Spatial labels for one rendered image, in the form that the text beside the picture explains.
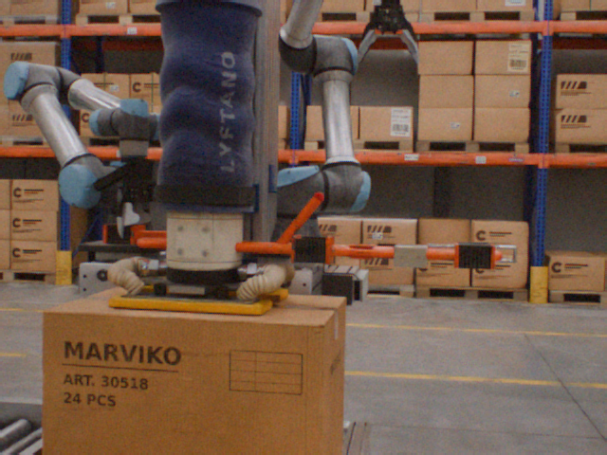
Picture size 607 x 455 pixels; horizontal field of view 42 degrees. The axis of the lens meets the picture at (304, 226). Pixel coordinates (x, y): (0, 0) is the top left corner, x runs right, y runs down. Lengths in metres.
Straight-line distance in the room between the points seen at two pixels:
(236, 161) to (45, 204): 8.13
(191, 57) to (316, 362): 0.69
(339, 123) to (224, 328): 0.89
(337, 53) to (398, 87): 7.82
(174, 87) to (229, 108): 0.13
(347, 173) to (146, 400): 0.91
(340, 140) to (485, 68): 6.69
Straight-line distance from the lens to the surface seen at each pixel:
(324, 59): 2.37
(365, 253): 1.71
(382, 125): 8.84
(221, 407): 1.65
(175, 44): 1.75
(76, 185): 2.22
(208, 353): 1.63
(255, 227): 2.39
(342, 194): 2.22
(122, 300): 1.73
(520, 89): 8.94
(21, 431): 2.34
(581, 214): 10.32
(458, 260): 1.70
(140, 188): 2.11
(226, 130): 1.71
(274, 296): 1.83
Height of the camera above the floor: 1.22
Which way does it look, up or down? 3 degrees down
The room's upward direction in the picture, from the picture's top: 1 degrees clockwise
